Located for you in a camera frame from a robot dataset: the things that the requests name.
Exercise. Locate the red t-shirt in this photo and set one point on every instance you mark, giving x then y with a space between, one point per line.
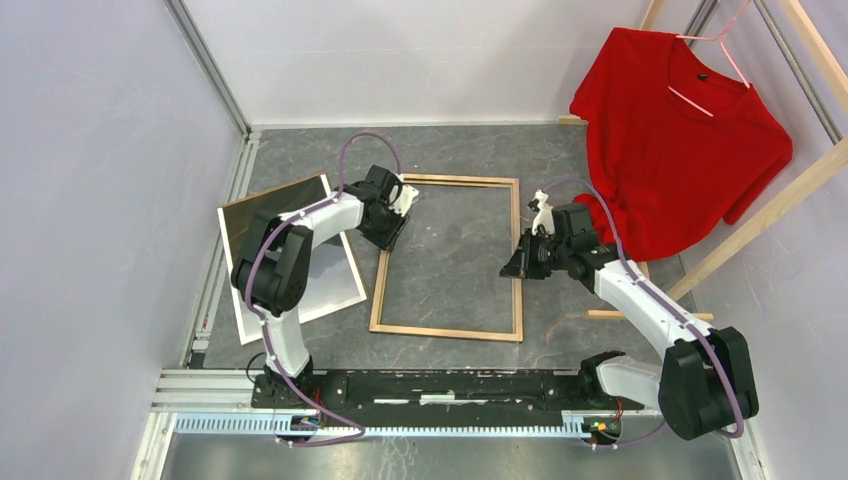
673 147

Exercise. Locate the white slotted cable duct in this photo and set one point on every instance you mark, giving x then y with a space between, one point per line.
287 425

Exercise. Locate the glossy photo print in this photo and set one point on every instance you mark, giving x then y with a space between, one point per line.
334 283

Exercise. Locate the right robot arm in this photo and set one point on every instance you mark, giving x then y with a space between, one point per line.
705 383

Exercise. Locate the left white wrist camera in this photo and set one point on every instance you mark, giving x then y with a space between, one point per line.
401 199

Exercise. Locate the aluminium rail frame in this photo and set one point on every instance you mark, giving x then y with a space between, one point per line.
227 391

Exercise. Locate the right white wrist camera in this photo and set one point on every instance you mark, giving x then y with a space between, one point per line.
543 223

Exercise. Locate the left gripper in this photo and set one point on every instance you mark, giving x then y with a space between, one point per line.
389 239

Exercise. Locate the wooden clothes rack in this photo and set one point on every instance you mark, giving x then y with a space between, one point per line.
749 53

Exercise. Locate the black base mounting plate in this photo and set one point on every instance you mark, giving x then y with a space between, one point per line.
374 398

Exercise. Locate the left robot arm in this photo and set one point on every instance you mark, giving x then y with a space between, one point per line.
272 270

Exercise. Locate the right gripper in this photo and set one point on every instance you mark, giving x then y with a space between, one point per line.
521 264

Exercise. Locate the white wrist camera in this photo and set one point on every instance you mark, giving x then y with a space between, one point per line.
543 223
401 199

